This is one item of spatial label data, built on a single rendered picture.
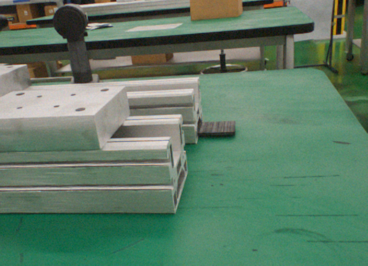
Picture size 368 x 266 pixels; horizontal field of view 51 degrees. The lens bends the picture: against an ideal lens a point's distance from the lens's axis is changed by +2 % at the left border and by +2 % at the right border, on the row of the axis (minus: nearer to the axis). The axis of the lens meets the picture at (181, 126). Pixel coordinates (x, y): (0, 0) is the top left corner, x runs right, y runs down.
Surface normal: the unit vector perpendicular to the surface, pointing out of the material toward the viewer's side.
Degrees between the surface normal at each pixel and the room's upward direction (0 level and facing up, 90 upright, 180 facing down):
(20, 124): 90
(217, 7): 89
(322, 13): 102
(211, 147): 0
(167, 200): 90
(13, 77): 90
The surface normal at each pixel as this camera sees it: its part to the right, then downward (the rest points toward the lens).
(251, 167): -0.10, -0.93
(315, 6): -0.09, 0.55
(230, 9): -0.24, 0.37
